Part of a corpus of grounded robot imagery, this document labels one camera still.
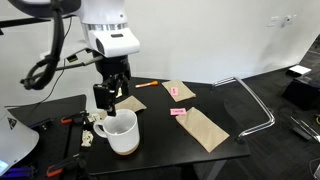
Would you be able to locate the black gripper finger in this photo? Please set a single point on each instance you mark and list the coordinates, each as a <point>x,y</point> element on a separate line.
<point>125,88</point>
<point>111,111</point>

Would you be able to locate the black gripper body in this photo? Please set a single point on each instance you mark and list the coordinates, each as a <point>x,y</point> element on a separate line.
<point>115,73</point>

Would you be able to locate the white ceramic mug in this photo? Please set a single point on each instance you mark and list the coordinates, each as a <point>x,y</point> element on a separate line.
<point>121,131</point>

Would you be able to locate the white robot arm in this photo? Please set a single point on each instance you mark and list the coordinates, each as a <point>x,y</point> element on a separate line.
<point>107,35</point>

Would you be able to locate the brown paper bag near mug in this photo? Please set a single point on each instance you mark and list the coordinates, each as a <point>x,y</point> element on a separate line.
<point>131,103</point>

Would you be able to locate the orange marker pen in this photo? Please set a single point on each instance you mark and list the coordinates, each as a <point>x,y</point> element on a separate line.
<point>153,83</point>

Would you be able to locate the black side breadboard table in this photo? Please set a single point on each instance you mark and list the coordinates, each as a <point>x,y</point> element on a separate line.
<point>57,141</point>

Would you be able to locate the brown paper bag pink label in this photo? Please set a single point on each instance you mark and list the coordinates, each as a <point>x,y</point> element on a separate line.
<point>178,90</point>

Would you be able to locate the pink sticky note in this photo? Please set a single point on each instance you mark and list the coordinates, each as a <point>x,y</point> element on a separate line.
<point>177,111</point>

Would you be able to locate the large brown paper bag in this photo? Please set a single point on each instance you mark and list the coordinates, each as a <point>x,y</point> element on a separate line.
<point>201,128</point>

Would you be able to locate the black box on floor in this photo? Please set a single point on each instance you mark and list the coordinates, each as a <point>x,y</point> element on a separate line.
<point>304,92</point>

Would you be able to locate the orange-handled clamp upper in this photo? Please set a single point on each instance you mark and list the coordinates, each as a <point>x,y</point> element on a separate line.
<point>75,117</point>

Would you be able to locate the orange-handled clamp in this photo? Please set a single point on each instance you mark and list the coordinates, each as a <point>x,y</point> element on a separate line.
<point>75,117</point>
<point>57,168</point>

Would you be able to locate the orange-handled clamp lower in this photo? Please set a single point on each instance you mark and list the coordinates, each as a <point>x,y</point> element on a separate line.
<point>57,168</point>

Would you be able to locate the chrome table handle bar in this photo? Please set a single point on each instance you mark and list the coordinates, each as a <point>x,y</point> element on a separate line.
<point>257,128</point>

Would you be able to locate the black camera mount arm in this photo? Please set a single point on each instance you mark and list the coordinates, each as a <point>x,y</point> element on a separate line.
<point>19,22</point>

